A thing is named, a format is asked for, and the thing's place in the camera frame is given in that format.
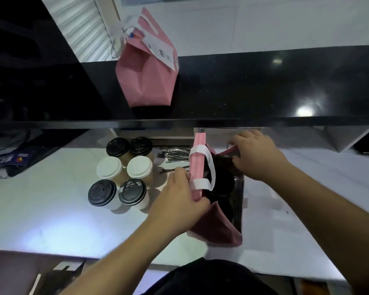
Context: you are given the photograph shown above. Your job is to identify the person's right hand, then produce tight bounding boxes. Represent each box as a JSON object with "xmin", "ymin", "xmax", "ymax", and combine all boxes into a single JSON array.
[{"xmin": 228, "ymin": 129, "xmax": 292, "ymax": 183}]

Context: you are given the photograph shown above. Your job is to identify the person's left hand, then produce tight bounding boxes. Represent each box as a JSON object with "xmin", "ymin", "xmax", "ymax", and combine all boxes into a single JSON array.
[{"xmin": 148, "ymin": 167, "xmax": 210, "ymax": 241}]

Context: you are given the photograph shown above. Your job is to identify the pink paper bag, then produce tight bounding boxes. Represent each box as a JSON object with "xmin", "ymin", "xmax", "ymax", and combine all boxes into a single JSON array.
[
  {"xmin": 186, "ymin": 132, "xmax": 244, "ymax": 248},
  {"xmin": 115, "ymin": 7, "xmax": 179, "ymax": 108}
]

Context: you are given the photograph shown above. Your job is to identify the person's right forearm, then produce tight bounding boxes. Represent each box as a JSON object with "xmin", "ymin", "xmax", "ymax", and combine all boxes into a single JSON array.
[{"xmin": 263, "ymin": 163, "xmax": 369, "ymax": 295}]

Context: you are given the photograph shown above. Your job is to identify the person's left forearm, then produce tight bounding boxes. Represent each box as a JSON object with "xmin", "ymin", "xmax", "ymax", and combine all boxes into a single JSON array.
[{"xmin": 58, "ymin": 212, "xmax": 189, "ymax": 295}]

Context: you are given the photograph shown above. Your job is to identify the black-lid paper cup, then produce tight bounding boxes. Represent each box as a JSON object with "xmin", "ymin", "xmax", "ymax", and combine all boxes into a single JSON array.
[
  {"xmin": 208, "ymin": 163, "xmax": 236, "ymax": 196},
  {"xmin": 129, "ymin": 137, "xmax": 155, "ymax": 161},
  {"xmin": 88, "ymin": 179, "xmax": 122, "ymax": 211},
  {"xmin": 118, "ymin": 179, "xmax": 150, "ymax": 211},
  {"xmin": 106, "ymin": 137, "xmax": 131, "ymax": 166}
]

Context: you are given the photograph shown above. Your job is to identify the pile of wrapped black straws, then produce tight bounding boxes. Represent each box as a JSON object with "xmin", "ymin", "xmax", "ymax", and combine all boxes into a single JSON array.
[{"xmin": 159, "ymin": 146, "xmax": 192, "ymax": 175}]

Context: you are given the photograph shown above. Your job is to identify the white-lid paper cup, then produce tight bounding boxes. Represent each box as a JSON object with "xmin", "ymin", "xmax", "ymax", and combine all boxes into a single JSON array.
[
  {"xmin": 96, "ymin": 157, "xmax": 127, "ymax": 188},
  {"xmin": 127, "ymin": 155, "xmax": 155, "ymax": 189}
]

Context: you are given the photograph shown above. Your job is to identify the person's dark shirt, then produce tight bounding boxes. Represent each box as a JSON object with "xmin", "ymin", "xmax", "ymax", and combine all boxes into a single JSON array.
[{"xmin": 144, "ymin": 258, "xmax": 280, "ymax": 295}]

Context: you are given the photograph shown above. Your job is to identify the black raised counter ledge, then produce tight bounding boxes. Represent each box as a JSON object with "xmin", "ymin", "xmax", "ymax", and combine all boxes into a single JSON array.
[{"xmin": 0, "ymin": 45, "xmax": 369, "ymax": 130}]

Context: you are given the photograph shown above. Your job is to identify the sealed pink paper bag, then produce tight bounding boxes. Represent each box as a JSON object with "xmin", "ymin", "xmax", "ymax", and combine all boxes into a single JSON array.
[{"xmin": 115, "ymin": 7, "xmax": 179, "ymax": 108}]

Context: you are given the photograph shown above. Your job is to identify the white receipt label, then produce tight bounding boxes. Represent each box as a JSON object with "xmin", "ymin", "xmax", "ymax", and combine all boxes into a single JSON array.
[{"xmin": 140, "ymin": 30, "xmax": 178, "ymax": 71}]

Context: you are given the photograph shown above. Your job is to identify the black and white carton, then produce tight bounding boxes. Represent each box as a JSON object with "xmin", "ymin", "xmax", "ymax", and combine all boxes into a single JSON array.
[{"xmin": 28, "ymin": 260, "xmax": 87, "ymax": 295}]

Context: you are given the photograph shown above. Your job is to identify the blue printed packet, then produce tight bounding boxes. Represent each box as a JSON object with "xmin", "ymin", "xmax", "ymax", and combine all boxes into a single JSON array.
[{"xmin": 0, "ymin": 147, "xmax": 39, "ymax": 178}]

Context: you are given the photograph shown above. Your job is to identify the white ribbed shutter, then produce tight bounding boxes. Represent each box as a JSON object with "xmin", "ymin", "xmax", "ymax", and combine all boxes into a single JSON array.
[{"xmin": 39, "ymin": 0, "xmax": 121, "ymax": 64}]

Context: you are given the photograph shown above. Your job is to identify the white shelf bracket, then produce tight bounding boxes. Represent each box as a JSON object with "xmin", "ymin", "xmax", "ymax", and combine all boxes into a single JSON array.
[{"xmin": 313, "ymin": 125, "xmax": 369, "ymax": 154}]

